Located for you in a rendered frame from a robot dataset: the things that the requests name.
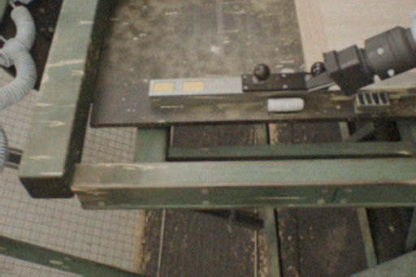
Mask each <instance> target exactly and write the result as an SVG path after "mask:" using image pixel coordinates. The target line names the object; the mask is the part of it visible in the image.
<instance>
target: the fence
mask: <svg viewBox="0 0 416 277"><path fill-rule="evenodd" d="M183 82H203V84H204V91H192V92H182V90H183ZM158 83H175V92H169V93H154V84H158ZM369 92H386V96H387V98H414V97H416V71H407V72H403V73H402V74H400V75H398V76H394V77H393V78H392V77H391V78H388V79H386V80H383V81H382V80H381V79H380V78H379V77H378V76H375V83H374V84H372V85H369V86H366V87H363V88H361V89H359V93H369ZM149 97H150V104H151V106H154V105H180V104H232V103H259V102H268V99H277V98H281V99H282V98H288V99H289V98H300V99H301V100H303V102H310V101H336V100H353V96H348V97H346V96H345V95H344V93H343V92H342V90H341V89H340V88H339V86H337V85H332V86H329V89H328V90H317V91H314V92H311V93H310V92H309V90H306V91H280V92H256V93H242V92H241V77H218V78H196V79H174V80H151V81H150V91H149Z"/></svg>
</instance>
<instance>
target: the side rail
mask: <svg viewBox="0 0 416 277"><path fill-rule="evenodd" d="M71 190H72V191H74V192H75V194H76V196H77V198H78V199H79V201H80V203H81V208H82V210H230V209H322V208H338V207H416V158H377V159H333V160H289V161H244V162H156V163H76V164H75V170H74V175H73V182H72V185H71Z"/></svg>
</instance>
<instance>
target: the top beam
mask: <svg viewBox="0 0 416 277"><path fill-rule="evenodd" d="M109 5H110V0H64V1H63V6H62V10H61V11H60V15H59V18H58V23H57V26H56V29H55V35H54V40H53V42H52V46H51V48H50V53H49V57H48V59H47V63H46V65H45V74H44V76H43V79H42V82H41V87H40V90H39V94H38V95H37V101H36V106H35V110H34V113H33V116H32V121H31V123H30V126H29V130H28V137H27V140H26V143H25V147H24V152H23V154H22V158H21V160H20V163H19V170H18V174H17V176H18V178H19V180H20V183H21V184H22V185H23V186H24V188H26V190H27V191H28V193H29V196H30V197H31V198H38V199H72V198H73V197H74V196H75V192H74V191H72V190H71V185H70V184H69V183H70V178H71V174H72V167H73V164H75V163H81V160H82V152H83V147H84V142H85V134H86V131H87V126H88V121H89V114H90V110H91V101H92V96H93V89H94V85H95V80H96V75H97V71H98V64H99V59H100V55H101V51H102V38H103V34H104V30H105V26H106V17H107V13H108V9H109Z"/></svg>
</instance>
